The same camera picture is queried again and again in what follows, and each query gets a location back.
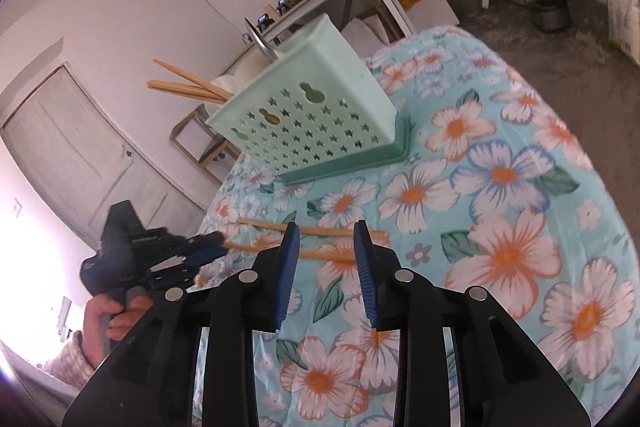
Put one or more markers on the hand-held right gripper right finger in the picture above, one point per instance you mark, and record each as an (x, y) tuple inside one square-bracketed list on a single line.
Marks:
[(367, 277)]

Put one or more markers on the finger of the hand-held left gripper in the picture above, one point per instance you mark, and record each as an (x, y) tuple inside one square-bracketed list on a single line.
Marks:
[(207, 254), (197, 241)]

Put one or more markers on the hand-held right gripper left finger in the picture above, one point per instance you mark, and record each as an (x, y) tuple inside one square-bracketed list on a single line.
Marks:
[(287, 277)]

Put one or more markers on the green perforated utensil holder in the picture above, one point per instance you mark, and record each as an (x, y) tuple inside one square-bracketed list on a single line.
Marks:
[(330, 107)]

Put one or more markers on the metal spoon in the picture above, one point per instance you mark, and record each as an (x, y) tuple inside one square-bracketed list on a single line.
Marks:
[(260, 39)]

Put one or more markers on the person's left forearm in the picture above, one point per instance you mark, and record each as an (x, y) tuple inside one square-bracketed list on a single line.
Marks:
[(67, 359)]

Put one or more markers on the person's left hand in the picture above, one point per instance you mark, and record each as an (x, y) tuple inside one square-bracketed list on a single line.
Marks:
[(97, 332)]

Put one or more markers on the white panel door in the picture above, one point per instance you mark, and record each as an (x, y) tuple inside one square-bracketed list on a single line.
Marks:
[(75, 147)]

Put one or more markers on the wooden chair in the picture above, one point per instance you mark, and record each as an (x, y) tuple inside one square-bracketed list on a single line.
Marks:
[(175, 134)]

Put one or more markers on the white box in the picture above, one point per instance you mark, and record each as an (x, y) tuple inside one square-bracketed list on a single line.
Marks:
[(365, 32)]

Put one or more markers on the white flat carton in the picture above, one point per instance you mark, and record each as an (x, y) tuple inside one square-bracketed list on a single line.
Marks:
[(435, 9)]

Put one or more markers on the grey rice cooker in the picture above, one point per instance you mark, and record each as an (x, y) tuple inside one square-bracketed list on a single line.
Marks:
[(552, 14)]

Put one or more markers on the wall switch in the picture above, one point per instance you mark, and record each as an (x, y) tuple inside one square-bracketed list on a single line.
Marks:
[(17, 207)]

